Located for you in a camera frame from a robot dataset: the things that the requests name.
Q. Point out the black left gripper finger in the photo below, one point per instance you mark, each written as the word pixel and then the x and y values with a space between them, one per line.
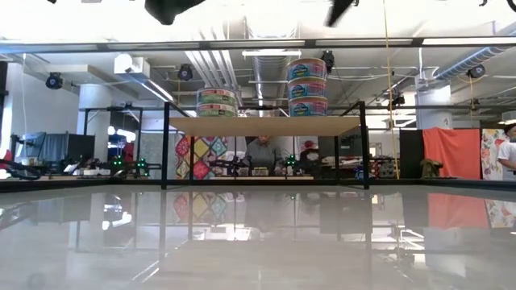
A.
pixel 169 10

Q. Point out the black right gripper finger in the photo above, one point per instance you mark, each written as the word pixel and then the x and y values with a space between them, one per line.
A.
pixel 336 11

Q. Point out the Wild Planet seafood can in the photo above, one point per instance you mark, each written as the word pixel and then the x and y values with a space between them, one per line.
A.
pixel 306 68
pixel 307 88
pixel 308 107

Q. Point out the Bumble Bee light tuna can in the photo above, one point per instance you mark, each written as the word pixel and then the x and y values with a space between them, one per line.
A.
pixel 217 110
pixel 217 96

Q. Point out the background black robot arm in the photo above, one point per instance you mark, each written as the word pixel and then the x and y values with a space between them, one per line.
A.
pixel 117 162
pixel 291 163
pixel 142 164
pixel 230 164

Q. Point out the white ceiling box unit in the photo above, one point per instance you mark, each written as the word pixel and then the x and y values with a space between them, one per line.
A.
pixel 131 64

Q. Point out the white ceiling light fixture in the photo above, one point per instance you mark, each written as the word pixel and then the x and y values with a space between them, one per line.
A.
pixel 272 53

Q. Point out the white round column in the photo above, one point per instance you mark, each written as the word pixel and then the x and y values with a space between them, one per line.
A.
pixel 433 108
pixel 94 121

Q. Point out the colourful patchwork quilt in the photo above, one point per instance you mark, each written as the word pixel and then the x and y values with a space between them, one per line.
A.
pixel 201 155

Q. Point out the black panel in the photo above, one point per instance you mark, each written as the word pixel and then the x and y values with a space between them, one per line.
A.
pixel 411 153

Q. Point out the orange cloth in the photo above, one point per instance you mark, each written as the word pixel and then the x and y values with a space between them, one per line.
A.
pixel 453 149

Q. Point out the grey-blue cloth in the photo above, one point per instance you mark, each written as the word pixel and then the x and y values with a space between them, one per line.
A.
pixel 40 147

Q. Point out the floral cloth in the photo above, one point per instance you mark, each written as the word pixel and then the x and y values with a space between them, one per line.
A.
pixel 489 153

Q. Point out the white glossy table sheet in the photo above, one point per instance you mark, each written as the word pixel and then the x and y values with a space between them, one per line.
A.
pixel 282 249

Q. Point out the grey overhead frame beam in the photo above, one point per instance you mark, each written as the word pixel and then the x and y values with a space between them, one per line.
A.
pixel 250 43

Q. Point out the silver ribbed air duct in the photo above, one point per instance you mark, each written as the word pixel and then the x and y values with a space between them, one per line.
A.
pixel 271 72

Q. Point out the black background station frame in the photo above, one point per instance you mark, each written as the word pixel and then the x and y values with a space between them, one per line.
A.
pixel 443 107
pixel 140 129

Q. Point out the wooden shelf with black frame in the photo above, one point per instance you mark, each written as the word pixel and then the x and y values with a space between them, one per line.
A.
pixel 262 125

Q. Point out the large silver air duct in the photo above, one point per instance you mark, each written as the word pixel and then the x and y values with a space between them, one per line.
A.
pixel 467 60

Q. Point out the black aluminium table frame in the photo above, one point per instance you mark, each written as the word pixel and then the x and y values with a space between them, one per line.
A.
pixel 403 182

